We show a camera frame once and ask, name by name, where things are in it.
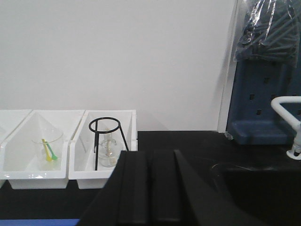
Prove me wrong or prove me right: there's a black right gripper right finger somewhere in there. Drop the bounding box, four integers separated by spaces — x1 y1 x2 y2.
150 150 264 226

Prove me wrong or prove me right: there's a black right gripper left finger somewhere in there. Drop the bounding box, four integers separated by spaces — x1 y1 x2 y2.
79 151 149 226

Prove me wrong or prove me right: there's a blue-grey pegboard drying rack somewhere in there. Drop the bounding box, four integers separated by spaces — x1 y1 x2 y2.
225 0 301 145

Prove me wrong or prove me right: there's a clear round glass flask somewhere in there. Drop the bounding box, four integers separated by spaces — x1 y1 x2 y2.
98 133 118 167

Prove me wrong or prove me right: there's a white right storage bin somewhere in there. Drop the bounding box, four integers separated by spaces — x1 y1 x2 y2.
69 110 138 189

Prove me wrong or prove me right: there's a white storage bin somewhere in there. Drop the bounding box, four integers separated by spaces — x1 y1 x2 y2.
0 109 37 189
7 110 85 189
69 110 138 189

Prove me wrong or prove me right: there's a black metal tripod stand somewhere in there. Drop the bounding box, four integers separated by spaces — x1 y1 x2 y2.
88 117 129 171

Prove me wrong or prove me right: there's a blue plastic tray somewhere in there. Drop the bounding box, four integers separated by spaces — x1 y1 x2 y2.
0 219 79 226

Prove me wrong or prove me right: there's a green plastic spatula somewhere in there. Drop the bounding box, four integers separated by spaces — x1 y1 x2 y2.
46 142 58 161

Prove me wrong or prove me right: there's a yellow plastic spatula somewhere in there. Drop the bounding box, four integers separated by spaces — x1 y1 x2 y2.
41 139 52 162

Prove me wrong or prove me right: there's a clear beaker in middle bin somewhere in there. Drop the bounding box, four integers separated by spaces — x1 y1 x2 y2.
32 129 63 171

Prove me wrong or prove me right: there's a black sink basin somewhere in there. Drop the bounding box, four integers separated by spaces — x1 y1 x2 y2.
210 164 301 226

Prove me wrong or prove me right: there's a white middle storage bin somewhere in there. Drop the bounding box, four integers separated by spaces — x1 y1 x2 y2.
7 110 85 189

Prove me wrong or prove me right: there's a white lab faucet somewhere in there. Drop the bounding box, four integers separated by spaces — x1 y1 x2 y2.
271 96 301 160

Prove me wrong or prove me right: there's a white left storage bin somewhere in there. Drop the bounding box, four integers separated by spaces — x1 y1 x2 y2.
0 109 37 189

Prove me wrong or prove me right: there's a clear plastic bag of pegs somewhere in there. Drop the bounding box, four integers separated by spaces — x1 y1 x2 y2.
234 0 301 67

